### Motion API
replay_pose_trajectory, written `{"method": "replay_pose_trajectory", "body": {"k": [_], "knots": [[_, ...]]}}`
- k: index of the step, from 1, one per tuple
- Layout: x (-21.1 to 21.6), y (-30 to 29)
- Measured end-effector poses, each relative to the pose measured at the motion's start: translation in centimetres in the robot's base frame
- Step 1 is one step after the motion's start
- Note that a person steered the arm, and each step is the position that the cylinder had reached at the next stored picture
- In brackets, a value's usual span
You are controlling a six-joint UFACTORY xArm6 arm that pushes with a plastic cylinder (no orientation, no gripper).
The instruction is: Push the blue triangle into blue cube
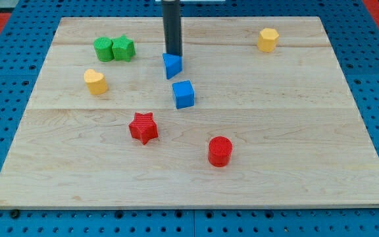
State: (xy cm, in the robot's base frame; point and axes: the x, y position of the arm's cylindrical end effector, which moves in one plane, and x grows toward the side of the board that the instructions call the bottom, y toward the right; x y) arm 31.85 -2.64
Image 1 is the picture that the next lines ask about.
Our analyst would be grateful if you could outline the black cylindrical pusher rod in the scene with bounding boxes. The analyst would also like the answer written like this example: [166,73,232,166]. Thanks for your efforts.
[161,0,182,56]

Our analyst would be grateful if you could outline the blue triangle block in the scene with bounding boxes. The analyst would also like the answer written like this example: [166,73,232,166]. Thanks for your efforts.
[163,53,182,80]

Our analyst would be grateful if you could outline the red star block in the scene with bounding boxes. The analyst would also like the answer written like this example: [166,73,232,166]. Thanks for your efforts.
[128,113,158,145]

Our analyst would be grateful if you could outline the yellow heart block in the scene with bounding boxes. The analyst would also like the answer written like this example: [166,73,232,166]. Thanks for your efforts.
[84,69,109,95]

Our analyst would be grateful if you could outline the green cylinder block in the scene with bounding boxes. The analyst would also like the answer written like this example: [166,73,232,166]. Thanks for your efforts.
[93,37,114,62]

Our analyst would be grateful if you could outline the blue cube block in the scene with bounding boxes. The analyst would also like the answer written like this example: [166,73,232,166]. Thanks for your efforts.
[172,80,195,109]

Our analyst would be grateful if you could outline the light wooden board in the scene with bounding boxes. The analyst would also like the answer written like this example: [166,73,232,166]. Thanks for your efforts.
[0,17,379,210]

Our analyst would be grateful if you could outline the red cylinder block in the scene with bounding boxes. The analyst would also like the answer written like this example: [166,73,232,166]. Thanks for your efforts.
[208,136,233,167]

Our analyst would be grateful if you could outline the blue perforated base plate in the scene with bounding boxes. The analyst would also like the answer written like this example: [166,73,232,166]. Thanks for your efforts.
[0,1,379,236]

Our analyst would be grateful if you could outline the green star block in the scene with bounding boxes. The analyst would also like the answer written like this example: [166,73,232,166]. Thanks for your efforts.
[112,35,136,62]

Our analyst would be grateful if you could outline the yellow hexagon block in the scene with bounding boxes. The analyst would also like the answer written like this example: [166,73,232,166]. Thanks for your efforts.
[257,28,280,53]

